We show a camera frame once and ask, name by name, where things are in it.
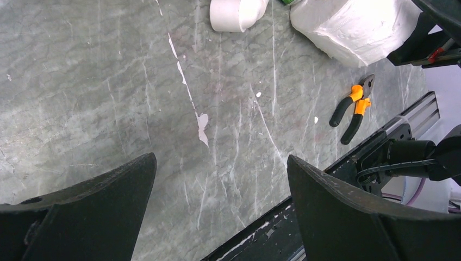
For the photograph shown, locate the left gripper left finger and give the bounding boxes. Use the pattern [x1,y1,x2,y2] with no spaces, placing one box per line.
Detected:
[1,153,157,260]

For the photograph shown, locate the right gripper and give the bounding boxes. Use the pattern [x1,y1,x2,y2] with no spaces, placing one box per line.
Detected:
[387,0,460,69]

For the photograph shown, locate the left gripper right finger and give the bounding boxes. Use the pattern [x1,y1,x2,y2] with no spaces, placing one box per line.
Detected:
[287,155,460,260]

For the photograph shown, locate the white paper roll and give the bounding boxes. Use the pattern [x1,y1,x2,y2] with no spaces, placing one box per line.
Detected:
[290,0,421,68]

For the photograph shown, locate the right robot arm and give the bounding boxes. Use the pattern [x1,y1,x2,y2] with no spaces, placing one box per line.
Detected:
[356,1,460,205]

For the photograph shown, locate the white plastic pipe fitting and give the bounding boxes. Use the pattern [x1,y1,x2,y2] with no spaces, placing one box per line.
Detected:
[209,0,269,33]

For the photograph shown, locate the orange handled pliers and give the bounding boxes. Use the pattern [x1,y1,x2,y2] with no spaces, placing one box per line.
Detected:
[328,74,376,146]

